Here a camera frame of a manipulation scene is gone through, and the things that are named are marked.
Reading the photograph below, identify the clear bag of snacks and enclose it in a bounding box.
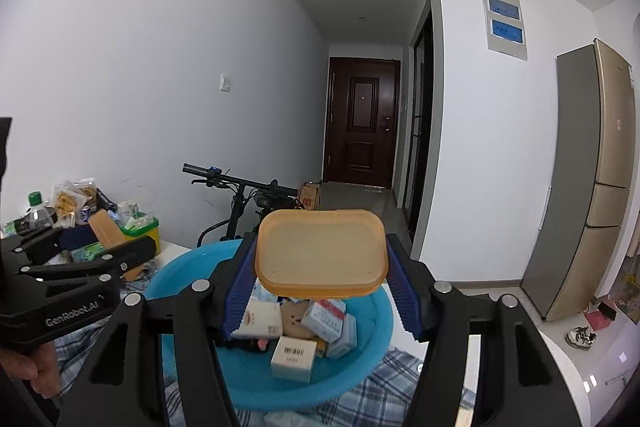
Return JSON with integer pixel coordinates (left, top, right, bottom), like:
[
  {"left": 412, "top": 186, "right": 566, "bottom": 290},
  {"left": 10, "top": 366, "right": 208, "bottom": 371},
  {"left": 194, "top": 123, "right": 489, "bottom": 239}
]
[{"left": 52, "top": 179, "right": 97, "bottom": 229}]

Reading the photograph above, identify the pair of sneakers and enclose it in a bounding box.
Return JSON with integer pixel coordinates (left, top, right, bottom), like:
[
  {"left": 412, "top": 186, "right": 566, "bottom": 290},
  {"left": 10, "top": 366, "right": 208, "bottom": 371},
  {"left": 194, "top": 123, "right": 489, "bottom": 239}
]
[{"left": 565, "top": 325, "right": 597, "bottom": 351}]

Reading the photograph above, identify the gold grey refrigerator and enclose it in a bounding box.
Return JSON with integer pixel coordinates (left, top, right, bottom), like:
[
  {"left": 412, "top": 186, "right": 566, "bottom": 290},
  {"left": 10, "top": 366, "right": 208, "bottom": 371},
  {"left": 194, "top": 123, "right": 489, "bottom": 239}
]
[{"left": 519, "top": 38, "right": 637, "bottom": 322}]

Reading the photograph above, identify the black fuzzy item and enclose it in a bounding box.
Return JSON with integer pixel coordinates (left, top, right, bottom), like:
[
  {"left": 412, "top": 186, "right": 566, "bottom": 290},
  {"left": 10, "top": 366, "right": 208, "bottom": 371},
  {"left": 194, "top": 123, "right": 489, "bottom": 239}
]
[{"left": 224, "top": 339, "right": 271, "bottom": 354}]

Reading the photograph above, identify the clear green-capped water bottle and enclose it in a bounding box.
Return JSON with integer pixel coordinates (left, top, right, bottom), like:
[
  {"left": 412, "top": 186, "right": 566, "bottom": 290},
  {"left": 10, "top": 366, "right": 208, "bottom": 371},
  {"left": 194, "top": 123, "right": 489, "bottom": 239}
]
[{"left": 24, "top": 190, "right": 57, "bottom": 229}]

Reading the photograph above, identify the person's left hand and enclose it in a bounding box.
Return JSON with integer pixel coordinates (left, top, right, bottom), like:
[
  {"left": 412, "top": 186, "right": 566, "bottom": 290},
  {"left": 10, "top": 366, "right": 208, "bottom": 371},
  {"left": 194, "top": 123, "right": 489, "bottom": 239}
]
[{"left": 0, "top": 339, "right": 62, "bottom": 402}]

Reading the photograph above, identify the tan cardboard box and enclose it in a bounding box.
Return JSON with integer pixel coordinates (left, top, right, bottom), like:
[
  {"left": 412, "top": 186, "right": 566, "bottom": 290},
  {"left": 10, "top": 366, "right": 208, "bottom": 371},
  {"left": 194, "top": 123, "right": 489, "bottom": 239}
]
[{"left": 279, "top": 301, "right": 314, "bottom": 338}]

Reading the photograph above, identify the brown paper bag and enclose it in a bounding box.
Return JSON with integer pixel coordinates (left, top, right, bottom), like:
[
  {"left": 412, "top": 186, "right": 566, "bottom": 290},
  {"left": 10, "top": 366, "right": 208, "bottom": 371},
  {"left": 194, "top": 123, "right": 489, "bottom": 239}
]
[{"left": 298, "top": 181, "right": 321, "bottom": 210}]

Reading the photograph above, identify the grey blue wall panel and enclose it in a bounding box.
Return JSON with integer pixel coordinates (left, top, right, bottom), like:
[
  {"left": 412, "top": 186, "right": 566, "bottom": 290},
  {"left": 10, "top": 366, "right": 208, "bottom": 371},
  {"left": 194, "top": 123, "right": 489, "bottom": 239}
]
[{"left": 480, "top": 0, "right": 529, "bottom": 60}]

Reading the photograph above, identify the blue plastic basin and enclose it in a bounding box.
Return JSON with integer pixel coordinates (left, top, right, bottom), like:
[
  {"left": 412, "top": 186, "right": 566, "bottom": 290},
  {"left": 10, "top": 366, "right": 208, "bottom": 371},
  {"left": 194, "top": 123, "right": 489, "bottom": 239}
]
[{"left": 144, "top": 239, "right": 394, "bottom": 413}]

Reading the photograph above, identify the black framed glass door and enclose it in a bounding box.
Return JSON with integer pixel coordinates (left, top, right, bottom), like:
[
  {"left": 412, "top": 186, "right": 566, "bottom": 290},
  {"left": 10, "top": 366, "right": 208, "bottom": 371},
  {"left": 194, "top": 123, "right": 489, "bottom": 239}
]
[{"left": 402, "top": 0, "right": 436, "bottom": 238}]

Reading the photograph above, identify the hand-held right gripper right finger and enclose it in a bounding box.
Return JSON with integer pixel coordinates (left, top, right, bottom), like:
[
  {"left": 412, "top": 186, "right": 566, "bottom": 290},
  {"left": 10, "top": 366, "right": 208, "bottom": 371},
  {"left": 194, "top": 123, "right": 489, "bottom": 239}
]
[{"left": 385, "top": 234, "right": 584, "bottom": 427}]

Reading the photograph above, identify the black bicycle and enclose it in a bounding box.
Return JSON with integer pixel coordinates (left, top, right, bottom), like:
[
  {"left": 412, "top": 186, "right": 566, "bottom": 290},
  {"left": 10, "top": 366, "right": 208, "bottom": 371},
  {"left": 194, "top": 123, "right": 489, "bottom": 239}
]
[{"left": 182, "top": 163, "right": 301, "bottom": 248}]

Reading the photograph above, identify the pink box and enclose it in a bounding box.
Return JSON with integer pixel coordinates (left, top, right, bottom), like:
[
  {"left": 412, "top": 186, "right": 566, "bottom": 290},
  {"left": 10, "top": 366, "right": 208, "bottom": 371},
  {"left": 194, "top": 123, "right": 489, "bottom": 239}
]
[{"left": 584, "top": 301, "right": 619, "bottom": 331}]

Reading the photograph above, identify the white desktop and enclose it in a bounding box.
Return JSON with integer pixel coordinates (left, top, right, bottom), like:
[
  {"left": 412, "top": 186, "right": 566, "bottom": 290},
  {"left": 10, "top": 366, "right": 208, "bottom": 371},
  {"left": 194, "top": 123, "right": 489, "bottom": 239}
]
[{"left": 158, "top": 240, "right": 587, "bottom": 427}]

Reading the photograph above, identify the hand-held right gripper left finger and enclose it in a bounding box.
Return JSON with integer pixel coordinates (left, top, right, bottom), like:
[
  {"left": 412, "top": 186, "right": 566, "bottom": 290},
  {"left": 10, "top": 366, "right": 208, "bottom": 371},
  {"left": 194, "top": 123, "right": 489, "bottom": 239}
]
[{"left": 56, "top": 231, "right": 261, "bottom": 427}]

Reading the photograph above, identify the dark brown entrance door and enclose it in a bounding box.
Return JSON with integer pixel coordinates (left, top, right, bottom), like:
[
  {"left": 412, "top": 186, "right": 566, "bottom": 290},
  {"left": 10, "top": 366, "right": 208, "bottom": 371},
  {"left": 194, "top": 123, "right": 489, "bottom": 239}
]
[{"left": 322, "top": 56, "right": 401, "bottom": 188}]

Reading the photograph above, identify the light blue packet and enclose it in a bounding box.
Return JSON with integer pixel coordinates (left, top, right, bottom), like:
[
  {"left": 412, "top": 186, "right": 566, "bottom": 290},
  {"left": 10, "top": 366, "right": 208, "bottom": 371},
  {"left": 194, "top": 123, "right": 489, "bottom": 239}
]
[{"left": 262, "top": 409, "right": 321, "bottom": 427}]

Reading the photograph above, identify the plaid blue tablecloth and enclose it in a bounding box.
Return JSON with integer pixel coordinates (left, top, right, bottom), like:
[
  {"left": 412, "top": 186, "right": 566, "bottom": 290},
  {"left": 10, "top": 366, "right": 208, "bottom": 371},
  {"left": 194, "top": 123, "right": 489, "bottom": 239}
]
[{"left": 54, "top": 257, "right": 482, "bottom": 427}]

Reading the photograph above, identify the yellow green plastic container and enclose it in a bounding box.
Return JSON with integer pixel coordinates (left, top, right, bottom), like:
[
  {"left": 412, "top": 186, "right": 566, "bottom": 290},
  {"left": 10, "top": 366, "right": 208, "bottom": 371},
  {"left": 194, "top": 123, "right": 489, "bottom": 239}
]
[{"left": 119, "top": 201, "right": 161, "bottom": 256}]

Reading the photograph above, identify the cream barcode carton box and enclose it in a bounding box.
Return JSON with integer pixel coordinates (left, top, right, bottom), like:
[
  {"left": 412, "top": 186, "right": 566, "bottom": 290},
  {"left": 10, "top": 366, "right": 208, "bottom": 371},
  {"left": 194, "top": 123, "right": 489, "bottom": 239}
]
[{"left": 269, "top": 335, "right": 319, "bottom": 383}]

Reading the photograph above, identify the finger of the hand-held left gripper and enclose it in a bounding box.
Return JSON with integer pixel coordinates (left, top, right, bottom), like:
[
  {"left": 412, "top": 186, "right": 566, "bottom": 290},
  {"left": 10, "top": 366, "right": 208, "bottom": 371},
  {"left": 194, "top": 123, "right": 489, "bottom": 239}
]
[
  {"left": 17, "top": 235, "right": 159, "bottom": 296},
  {"left": 0, "top": 226, "right": 99, "bottom": 269}
]

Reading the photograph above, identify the red white medicine box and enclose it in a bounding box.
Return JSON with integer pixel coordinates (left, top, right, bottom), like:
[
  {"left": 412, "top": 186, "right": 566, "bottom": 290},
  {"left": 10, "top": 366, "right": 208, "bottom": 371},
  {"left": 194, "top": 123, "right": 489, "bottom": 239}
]
[{"left": 301, "top": 299, "right": 347, "bottom": 343}]

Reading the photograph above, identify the orange plastic lid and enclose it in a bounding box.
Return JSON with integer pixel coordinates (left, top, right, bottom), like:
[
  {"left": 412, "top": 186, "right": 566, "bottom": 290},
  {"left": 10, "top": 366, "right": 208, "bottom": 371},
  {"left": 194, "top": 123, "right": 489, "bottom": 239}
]
[{"left": 254, "top": 208, "right": 390, "bottom": 300}]

